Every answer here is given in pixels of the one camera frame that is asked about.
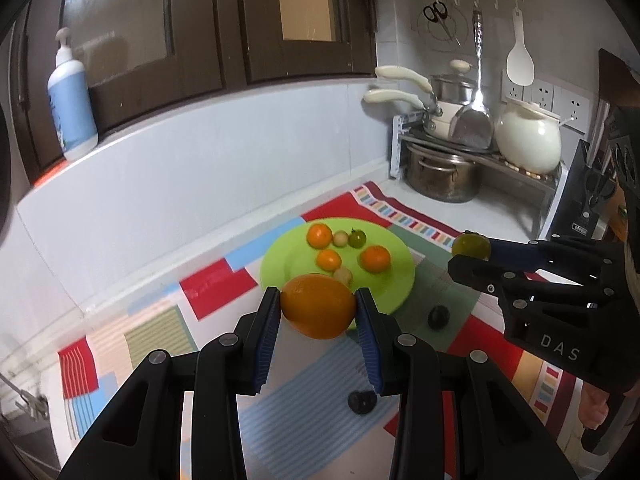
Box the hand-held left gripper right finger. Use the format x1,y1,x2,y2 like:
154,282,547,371
354,287,576,480

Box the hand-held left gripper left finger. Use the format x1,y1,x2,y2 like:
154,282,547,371
59,286,282,480

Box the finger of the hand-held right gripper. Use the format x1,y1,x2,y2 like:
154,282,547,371
487,234,619,283
447,256,613,312

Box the large orange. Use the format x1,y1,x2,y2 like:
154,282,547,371
280,274,357,339

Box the green plate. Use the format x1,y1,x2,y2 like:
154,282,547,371
259,217,417,331

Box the medium orange with stem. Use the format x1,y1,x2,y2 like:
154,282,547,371
358,244,392,273

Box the person's right hand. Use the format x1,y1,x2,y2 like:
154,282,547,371
577,387,611,432

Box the dark purple plum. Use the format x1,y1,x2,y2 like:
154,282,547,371
348,390,378,415
427,306,452,331

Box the white metal shelf rack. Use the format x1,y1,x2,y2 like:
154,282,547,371
390,114,568,241

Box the black knife block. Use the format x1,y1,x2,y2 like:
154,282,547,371
550,139,621,241

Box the colourful patchwork cloth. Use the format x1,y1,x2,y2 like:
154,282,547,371
57,181,601,480

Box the large steel stockpot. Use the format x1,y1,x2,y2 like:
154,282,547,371
402,142,483,204

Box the black kitchen shears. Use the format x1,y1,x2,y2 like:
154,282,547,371
584,167,617,211

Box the white ceramic pot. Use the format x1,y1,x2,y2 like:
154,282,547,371
494,99,575,175

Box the metal spatula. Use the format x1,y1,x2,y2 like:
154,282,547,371
448,10,496,150

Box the steel pot with lid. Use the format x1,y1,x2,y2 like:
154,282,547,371
430,59,481,106

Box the white rice paddle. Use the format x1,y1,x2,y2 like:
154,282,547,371
506,4,536,87

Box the brown wooden cutting board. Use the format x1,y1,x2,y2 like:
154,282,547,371
597,48,640,116

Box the blue white pump bottle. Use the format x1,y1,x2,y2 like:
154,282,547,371
47,27,99,162

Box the steel handled knife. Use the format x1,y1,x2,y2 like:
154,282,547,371
591,100,612,166

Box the white wall socket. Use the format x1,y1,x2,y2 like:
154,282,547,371
501,72,525,102
556,86,592,135
530,80,556,111

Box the cream handled saucepan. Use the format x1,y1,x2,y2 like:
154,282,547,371
374,65,443,116
363,89,468,141

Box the black handled scissors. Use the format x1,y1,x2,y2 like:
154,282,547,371
422,1,461,46

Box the dark brown window frame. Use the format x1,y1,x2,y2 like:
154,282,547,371
10,0,377,186

